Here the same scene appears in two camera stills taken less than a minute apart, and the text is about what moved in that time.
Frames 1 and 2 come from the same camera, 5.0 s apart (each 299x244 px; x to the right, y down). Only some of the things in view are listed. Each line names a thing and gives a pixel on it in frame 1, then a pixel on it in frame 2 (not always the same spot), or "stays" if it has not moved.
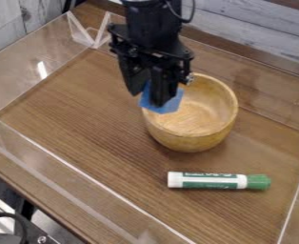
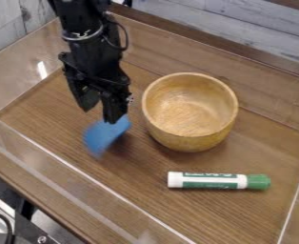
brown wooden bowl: [204, 118] stays
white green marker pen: [206, 180] stays
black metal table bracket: [36, 234] stays
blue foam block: [171, 106] to [101, 132]
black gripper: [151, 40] to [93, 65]
